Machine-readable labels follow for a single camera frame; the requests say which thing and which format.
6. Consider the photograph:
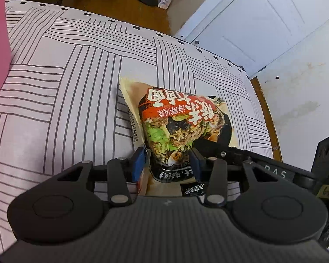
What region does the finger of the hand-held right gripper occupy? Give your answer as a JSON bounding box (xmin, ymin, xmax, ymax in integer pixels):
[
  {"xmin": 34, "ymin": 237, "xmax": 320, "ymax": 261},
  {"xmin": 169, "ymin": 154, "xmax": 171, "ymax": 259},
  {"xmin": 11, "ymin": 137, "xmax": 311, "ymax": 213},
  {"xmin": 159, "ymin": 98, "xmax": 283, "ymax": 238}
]
[{"xmin": 193, "ymin": 139, "xmax": 253, "ymax": 165}]

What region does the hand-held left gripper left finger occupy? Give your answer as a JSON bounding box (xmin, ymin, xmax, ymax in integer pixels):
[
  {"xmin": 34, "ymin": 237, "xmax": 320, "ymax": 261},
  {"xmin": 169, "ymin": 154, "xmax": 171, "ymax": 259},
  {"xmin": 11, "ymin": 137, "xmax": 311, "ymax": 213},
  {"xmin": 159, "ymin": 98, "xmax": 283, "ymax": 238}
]
[{"xmin": 57, "ymin": 147, "xmax": 146, "ymax": 208}]

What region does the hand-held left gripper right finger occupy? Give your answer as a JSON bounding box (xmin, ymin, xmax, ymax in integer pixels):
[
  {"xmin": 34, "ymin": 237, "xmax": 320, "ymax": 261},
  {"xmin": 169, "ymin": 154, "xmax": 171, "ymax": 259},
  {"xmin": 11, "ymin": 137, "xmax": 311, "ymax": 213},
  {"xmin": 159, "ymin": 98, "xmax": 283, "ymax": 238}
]
[{"xmin": 189, "ymin": 148, "xmax": 278, "ymax": 208}]

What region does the beige instant noodle packet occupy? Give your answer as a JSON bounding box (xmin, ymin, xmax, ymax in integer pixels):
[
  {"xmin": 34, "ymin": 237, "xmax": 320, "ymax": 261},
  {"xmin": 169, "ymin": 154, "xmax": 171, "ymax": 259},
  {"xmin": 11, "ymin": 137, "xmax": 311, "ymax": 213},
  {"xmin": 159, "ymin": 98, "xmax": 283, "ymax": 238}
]
[{"xmin": 118, "ymin": 73, "xmax": 234, "ymax": 197}]

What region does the striped bed sheet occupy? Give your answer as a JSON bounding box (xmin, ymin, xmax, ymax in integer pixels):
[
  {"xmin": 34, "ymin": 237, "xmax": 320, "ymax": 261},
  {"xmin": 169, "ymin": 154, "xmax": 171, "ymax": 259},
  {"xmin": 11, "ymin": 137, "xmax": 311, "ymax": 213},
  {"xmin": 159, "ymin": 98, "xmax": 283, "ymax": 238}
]
[{"xmin": 0, "ymin": 0, "xmax": 281, "ymax": 255}]

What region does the white door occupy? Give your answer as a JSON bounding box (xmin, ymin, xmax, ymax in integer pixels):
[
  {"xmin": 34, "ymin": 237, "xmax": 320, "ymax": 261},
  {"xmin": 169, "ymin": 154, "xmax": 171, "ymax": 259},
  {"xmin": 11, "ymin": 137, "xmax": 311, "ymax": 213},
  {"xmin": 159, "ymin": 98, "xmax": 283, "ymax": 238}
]
[{"xmin": 172, "ymin": 0, "xmax": 329, "ymax": 79}]

